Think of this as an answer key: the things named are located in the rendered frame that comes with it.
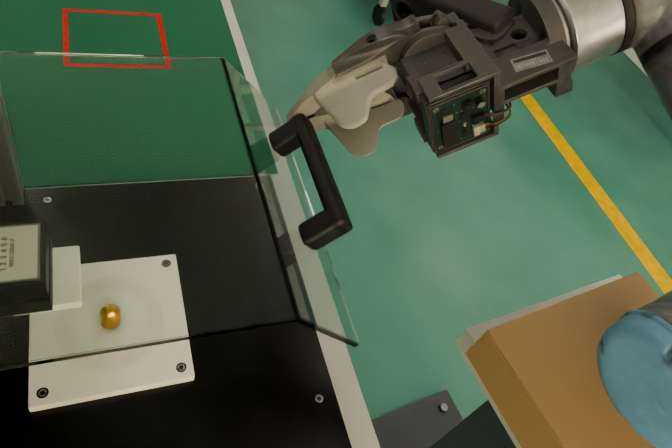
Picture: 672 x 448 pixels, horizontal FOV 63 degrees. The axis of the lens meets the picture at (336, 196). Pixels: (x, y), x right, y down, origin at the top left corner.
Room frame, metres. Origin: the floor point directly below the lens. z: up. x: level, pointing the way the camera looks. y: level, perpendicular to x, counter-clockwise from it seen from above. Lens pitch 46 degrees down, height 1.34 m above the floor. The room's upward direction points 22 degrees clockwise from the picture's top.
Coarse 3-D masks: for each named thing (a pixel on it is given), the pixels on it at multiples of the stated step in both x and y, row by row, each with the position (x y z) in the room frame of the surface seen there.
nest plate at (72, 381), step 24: (72, 360) 0.20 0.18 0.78; (96, 360) 0.20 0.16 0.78; (120, 360) 0.21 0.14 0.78; (144, 360) 0.22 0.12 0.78; (168, 360) 0.23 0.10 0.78; (48, 384) 0.17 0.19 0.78; (72, 384) 0.17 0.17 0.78; (96, 384) 0.18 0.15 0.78; (120, 384) 0.19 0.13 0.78; (144, 384) 0.20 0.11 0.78; (168, 384) 0.21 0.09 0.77; (48, 408) 0.15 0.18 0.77
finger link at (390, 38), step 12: (396, 24) 0.38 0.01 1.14; (408, 24) 0.38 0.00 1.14; (372, 36) 0.37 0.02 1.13; (384, 36) 0.37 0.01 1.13; (396, 36) 0.37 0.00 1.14; (408, 36) 0.38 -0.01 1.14; (348, 48) 0.37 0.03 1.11; (360, 48) 0.36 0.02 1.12; (372, 48) 0.37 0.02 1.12; (384, 48) 0.37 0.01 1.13; (396, 48) 0.37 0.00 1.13; (336, 60) 0.36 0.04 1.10; (348, 60) 0.36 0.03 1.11; (360, 60) 0.36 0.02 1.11; (372, 60) 0.36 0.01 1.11; (396, 60) 0.37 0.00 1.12; (336, 72) 0.35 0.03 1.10; (348, 72) 0.35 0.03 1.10
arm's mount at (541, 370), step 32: (608, 288) 0.53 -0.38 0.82; (640, 288) 0.55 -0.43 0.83; (512, 320) 0.42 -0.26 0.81; (544, 320) 0.44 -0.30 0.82; (576, 320) 0.46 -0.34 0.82; (608, 320) 0.47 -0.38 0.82; (480, 352) 0.39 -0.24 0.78; (512, 352) 0.38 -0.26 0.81; (544, 352) 0.39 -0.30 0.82; (576, 352) 0.41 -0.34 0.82; (512, 384) 0.35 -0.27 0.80; (544, 384) 0.35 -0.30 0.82; (576, 384) 0.37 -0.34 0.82; (512, 416) 0.33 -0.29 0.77; (544, 416) 0.31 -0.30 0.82; (576, 416) 0.33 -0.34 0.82; (608, 416) 0.34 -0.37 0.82
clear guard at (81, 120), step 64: (0, 64) 0.26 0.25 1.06; (64, 64) 0.29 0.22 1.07; (128, 64) 0.31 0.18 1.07; (192, 64) 0.34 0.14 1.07; (0, 128) 0.21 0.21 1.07; (64, 128) 0.23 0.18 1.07; (128, 128) 0.25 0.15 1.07; (192, 128) 0.27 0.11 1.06; (256, 128) 0.31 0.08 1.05; (0, 192) 0.17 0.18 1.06; (64, 192) 0.18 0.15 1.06; (128, 192) 0.20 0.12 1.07; (192, 192) 0.22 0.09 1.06; (256, 192) 0.24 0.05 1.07; (0, 256) 0.13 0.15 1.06; (64, 256) 0.15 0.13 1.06; (128, 256) 0.16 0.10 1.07; (192, 256) 0.18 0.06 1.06; (256, 256) 0.19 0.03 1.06; (320, 256) 0.24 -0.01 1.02; (0, 320) 0.10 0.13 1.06; (64, 320) 0.11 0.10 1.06; (128, 320) 0.13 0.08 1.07; (192, 320) 0.14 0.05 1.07; (256, 320) 0.15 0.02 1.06; (320, 320) 0.18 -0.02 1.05
